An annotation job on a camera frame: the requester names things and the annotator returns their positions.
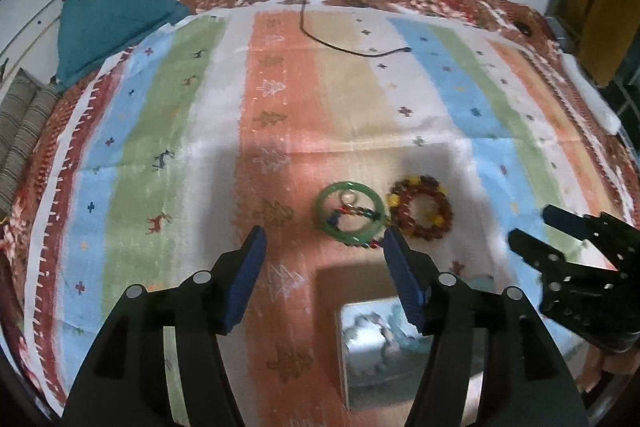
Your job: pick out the small black object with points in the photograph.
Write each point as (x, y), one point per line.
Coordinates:
(522, 27)

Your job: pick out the curved metal wall rail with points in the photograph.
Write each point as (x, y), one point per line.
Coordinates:
(30, 37)

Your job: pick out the green bangle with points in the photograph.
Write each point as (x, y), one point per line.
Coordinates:
(318, 211)

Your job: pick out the person's right hand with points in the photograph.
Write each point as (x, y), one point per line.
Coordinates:
(597, 369)

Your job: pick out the brown striped cushion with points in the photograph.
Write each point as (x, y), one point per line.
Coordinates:
(25, 127)

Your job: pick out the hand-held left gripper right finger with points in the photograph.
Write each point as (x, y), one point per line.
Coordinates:
(405, 277)

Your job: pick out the metal tin box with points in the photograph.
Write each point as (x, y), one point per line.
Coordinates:
(350, 282)

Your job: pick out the teal cloth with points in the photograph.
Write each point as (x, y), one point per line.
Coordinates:
(115, 17)

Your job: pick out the striped multicoloured blanket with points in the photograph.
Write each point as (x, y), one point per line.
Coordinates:
(350, 107)

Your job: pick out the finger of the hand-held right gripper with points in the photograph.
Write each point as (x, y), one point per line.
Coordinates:
(567, 222)
(535, 252)

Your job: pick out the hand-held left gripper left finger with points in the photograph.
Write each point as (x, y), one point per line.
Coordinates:
(245, 277)

